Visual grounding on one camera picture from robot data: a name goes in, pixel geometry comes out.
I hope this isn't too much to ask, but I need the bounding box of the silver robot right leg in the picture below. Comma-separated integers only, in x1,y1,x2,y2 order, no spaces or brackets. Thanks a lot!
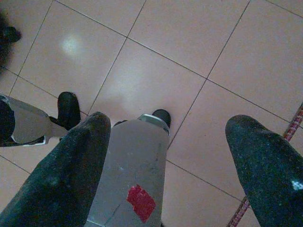
86,113,171,227

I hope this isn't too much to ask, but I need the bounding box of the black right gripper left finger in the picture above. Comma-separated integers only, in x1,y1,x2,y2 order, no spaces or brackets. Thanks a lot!
0,111,111,227

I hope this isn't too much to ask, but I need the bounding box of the silver robot left leg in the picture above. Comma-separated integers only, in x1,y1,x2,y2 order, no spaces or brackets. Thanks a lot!
0,94,69,148

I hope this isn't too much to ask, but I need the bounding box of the black robot foot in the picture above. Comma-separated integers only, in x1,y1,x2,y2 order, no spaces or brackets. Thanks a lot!
57,91,81,130
113,109,171,130

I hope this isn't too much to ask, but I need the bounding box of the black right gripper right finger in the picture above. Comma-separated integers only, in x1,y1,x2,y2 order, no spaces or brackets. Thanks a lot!
225,114,303,227

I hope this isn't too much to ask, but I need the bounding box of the black robot right foot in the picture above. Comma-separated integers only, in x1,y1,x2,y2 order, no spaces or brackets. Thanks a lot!
113,109,171,130

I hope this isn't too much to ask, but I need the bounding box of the silver robot leg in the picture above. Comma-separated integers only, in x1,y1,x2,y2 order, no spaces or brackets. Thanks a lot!
0,94,69,148
86,113,171,227

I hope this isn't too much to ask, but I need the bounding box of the black robot left foot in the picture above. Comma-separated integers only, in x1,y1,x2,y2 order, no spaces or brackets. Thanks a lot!
57,91,81,130

